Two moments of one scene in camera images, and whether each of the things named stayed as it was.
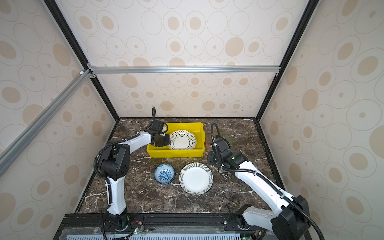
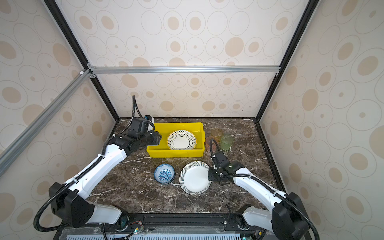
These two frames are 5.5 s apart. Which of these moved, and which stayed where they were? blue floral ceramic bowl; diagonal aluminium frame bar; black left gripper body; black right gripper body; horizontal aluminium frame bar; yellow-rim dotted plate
Moved: black left gripper body; black right gripper body
Stayed: yellow-rim dotted plate; diagonal aluminium frame bar; blue floral ceramic bowl; horizontal aluminium frame bar
